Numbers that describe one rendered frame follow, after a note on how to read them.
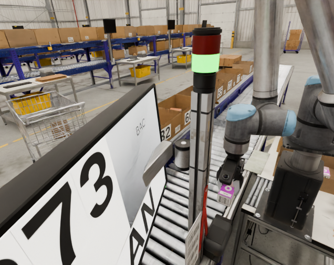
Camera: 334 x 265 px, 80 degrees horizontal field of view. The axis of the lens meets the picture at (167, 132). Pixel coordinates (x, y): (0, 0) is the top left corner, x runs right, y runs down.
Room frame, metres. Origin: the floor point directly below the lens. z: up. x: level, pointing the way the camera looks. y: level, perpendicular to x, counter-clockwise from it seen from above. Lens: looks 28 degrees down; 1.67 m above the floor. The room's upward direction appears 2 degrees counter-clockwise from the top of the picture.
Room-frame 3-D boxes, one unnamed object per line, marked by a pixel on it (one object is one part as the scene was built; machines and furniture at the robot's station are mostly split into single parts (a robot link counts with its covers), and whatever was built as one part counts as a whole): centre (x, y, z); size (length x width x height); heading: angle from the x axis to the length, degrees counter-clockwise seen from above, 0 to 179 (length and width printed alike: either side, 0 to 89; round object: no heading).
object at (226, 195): (0.62, -0.25, 1.04); 0.10 x 0.06 x 0.05; 147
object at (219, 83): (2.42, -0.55, 0.96); 0.39 x 0.29 x 0.17; 146
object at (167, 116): (1.43, 0.10, 0.96); 0.39 x 0.29 x 0.17; 146
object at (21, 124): (2.14, 1.36, 0.52); 1.07 x 0.56 x 1.03; 43
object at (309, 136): (0.75, -0.63, 1.26); 0.19 x 0.19 x 0.10
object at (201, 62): (0.39, -0.08, 1.62); 0.05 x 0.05 x 0.06
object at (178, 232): (0.72, 0.03, 0.72); 0.52 x 0.05 x 0.05; 56
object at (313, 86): (0.74, -0.63, 1.40); 0.17 x 0.15 x 0.18; 171
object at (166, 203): (0.83, -0.04, 0.72); 0.52 x 0.05 x 0.05; 56
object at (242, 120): (0.64, -0.26, 1.36); 0.10 x 0.09 x 0.12; 81
